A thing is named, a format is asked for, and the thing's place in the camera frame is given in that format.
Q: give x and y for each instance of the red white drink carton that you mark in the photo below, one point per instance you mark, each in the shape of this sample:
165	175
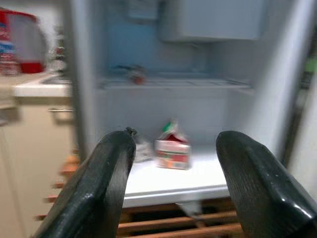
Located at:
173	153

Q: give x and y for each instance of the beige table runner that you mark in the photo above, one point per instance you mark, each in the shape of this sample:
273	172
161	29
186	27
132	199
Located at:
7	109

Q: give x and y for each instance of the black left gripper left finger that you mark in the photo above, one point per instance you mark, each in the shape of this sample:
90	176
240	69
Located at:
86	188

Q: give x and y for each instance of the beige kitchen cabinet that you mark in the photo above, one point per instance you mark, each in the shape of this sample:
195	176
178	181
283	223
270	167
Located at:
37	148

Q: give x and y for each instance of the small red capped bottle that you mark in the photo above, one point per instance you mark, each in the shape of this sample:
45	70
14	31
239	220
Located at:
135	74

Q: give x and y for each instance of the grey mini fridge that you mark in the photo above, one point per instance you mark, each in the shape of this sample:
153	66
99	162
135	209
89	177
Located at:
173	104

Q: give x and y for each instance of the wooden slatted rack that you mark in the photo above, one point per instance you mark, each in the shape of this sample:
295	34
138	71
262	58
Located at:
161	223

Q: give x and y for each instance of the red coffee machine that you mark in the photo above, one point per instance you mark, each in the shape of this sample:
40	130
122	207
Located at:
27	44

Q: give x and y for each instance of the steel gas stove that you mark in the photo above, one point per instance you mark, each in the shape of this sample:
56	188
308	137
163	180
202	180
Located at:
54	79

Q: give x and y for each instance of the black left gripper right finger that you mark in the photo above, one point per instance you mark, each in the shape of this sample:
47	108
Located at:
262	188

